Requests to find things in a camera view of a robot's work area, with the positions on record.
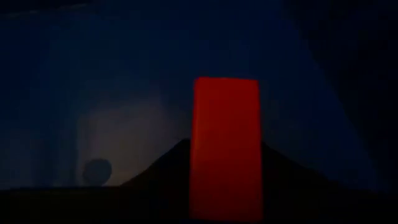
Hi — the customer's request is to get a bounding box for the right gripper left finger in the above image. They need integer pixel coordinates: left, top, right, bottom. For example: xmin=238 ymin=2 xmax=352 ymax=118
xmin=120 ymin=138 xmax=192 ymax=224

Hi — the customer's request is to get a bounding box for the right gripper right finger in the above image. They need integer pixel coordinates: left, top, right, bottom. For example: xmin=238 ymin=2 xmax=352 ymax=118
xmin=261 ymin=141 xmax=338 ymax=224

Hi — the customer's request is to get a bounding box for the red rectangular block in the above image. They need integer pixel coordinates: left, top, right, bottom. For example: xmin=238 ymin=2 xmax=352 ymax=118
xmin=188 ymin=77 xmax=264 ymax=223

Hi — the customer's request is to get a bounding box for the blue plastic bin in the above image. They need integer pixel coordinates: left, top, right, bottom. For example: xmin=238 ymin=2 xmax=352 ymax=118
xmin=0 ymin=0 xmax=398 ymax=194

